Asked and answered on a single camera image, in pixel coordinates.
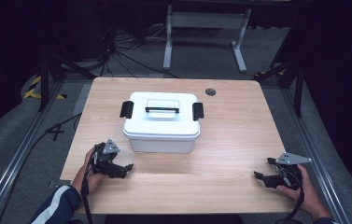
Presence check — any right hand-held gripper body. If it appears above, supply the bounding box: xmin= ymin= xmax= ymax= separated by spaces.
xmin=273 ymin=151 xmax=314 ymax=191

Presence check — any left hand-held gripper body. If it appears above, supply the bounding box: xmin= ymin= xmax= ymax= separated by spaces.
xmin=92 ymin=138 xmax=122 ymax=175

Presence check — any person's left hand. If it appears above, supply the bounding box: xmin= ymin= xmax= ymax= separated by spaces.
xmin=72 ymin=147 xmax=106 ymax=196

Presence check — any person's right hand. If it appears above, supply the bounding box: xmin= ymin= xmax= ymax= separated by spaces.
xmin=275 ymin=164 xmax=331 ymax=222

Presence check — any white plastic storage box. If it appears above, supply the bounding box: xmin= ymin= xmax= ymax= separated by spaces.
xmin=129 ymin=133 xmax=197 ymax=154

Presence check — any black box latch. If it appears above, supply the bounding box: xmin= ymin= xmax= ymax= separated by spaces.
xmin=120 ymin=100 xmax=135 ymax=120
xmin=191 ymin=101 xmax=205 ymax=122

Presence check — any white storage box lid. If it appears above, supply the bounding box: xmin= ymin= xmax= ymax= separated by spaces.
xmin=122 ymin=91 xmax=202 ymax=140

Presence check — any black metal stand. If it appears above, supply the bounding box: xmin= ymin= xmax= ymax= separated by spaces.
xmin=253 ymin=57 xmax=307 ymax=119
xmin=36 ymin=50 xmax=98 ymax=113

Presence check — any yellow black floor tape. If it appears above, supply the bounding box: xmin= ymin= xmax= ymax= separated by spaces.
xmin=22 ymin=75 xmax=68 ymax=101

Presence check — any black right gripper strap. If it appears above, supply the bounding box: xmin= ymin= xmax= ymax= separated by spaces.
xmin=275 ymin=186 xmax=306 ymax=224

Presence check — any black gripper strap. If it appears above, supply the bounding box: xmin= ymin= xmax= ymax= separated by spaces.
xmin=275 ymin=186 xmax=306 ymax=224
xmin=80 ymin=152 xmax=98 ymax=224

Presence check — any aluminium floor rail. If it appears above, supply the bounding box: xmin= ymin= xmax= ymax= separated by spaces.
xmin=0 ymin=81 xmax=65 ymax=224
xmin=280 ymin=88 xmax=352 ymax=224

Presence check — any black left gripper strap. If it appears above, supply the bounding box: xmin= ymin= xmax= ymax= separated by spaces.
xmin=80 ymin=152 xmax=98 ymax=224

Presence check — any black lid carry handle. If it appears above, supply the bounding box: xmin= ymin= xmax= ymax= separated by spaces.
xmin=144 ymin=105 xmax=180 ymax=114

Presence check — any black floor cable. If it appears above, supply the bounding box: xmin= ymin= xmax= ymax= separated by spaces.
xmin=0 ymin=112 xmax=83 ymax=224

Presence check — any bundle of black floor cables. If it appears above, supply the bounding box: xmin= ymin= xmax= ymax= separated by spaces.
xmin=100 ymin=24 xmax=182 ymax=79

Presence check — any white metal desk frame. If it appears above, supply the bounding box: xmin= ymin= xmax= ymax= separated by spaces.
xmin=162 ymin=4 xmax=253 ymax=74

